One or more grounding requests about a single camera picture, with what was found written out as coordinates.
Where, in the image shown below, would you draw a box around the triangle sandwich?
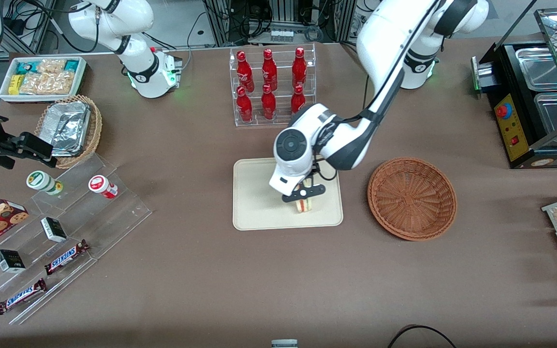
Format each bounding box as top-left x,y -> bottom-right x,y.
295,178 -> 315,214

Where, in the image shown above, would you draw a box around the beige rectangular plastic tray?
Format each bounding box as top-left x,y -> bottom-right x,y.
233,158 -> 344,231

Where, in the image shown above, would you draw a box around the light wicker basket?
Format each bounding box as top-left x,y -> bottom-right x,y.
34,95 -> 103,169

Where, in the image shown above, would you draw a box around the brown round wicker basket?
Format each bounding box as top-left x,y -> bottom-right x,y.
367,157 -> 457,241

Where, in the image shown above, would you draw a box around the silver foil packets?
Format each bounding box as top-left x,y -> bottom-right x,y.
48,101 -> 91,157

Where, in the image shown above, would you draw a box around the green lidded sunflower jar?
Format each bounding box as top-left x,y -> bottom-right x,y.
26,171 -> 64,196

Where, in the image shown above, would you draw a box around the white rectangular snack bin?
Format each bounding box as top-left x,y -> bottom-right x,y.
0,56 -> 88,103

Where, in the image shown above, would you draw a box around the clear bag of crackers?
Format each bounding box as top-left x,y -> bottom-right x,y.
19,72 -> 74,96
37,58 -> 66,74

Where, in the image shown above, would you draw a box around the red lidded small jar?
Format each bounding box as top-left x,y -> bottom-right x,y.
88,175 -> 119,200

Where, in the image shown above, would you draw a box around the red cola bottle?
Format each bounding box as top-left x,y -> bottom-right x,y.
262,48 -> 279,92
292,47 -> 308,90
236,86 -> 254,123
236,50 -> 255,93
290,85 -> 307,115
261,84 -> 277,120

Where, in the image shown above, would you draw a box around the small black carton box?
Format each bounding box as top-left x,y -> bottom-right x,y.
0,249 -> 26,274
41,217 -> 68,243

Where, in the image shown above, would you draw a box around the clear acrylic stepped display stand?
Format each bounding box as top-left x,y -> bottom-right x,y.
0,154 -> 153,326

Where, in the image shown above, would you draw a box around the Snickers chocolate bar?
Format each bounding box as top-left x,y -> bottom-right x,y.
44,240 -> 90,276
0,278 -> 47,316

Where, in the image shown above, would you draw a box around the clear acrylic bottle rack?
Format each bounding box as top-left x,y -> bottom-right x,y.
229,43 -> 317,128

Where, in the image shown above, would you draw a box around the black food warmer machine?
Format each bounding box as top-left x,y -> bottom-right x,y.
471,7 -> 557,169

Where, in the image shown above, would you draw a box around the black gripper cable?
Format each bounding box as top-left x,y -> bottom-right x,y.
309,161 -> 340,182

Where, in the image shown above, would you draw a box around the aluminium profile frame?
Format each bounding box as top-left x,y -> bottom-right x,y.
204,0 -> 359,47

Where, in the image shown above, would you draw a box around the black looped cable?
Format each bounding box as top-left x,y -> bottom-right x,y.
387,324 -> 458,348

